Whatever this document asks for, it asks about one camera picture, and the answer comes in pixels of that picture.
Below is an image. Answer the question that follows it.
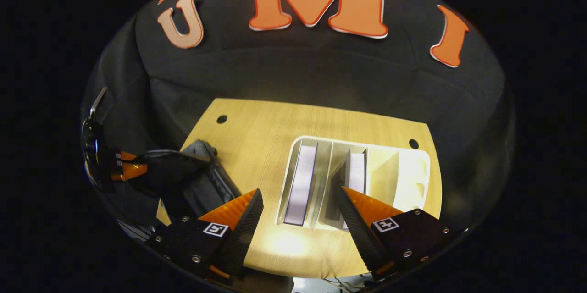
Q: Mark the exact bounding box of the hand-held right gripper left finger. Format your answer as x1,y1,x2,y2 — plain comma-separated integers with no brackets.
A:
149,188,264,282

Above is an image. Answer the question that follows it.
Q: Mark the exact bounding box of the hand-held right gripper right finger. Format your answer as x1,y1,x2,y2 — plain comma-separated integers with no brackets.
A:
337,186,459,281

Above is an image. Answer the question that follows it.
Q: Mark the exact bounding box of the white portrait cover book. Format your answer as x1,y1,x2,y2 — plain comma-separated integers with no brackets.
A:
339,149,367,230

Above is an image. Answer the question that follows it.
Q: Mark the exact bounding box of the grey schoolbag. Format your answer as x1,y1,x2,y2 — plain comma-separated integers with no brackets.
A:
126,139,242,228

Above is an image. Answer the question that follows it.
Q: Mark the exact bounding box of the blue cover book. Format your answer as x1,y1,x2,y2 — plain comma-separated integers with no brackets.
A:
283,142,318,226

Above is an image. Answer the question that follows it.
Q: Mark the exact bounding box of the white bookshelf rack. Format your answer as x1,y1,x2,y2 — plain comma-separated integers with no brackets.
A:
275,135,432,230

